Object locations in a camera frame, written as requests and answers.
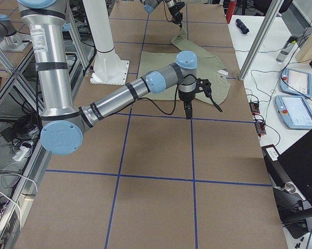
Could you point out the blue teach pendant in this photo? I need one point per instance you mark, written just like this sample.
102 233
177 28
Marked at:
294 112
296 82

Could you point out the aluminium frame post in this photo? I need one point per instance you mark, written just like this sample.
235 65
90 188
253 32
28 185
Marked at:
261 34

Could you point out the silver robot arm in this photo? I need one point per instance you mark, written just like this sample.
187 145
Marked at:
63 123
151 5

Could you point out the white power strip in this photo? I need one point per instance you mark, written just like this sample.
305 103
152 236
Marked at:
22 153

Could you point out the red cylinder bottle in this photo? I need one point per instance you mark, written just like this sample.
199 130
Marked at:
230 10

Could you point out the blue teach pendant far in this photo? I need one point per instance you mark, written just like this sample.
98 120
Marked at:
296 82

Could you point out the white hang tag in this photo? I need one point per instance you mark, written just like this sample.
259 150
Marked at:
223 72

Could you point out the blue teach pendant near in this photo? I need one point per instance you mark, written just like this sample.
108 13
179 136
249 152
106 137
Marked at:
294 112

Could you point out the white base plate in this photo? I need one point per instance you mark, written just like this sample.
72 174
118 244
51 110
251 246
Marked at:
110 73

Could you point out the olive green long-sleeve shirt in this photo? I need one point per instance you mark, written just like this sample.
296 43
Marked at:
208 65

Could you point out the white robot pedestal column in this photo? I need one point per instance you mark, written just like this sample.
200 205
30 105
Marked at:
97 15

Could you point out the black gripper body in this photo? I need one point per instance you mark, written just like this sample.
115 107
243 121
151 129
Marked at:
174 11
186 97

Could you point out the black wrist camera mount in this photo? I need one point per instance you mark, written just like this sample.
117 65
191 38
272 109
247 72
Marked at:
203 85

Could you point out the dark blue folded umbrella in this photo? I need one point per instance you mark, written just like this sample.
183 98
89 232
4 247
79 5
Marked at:
241 26

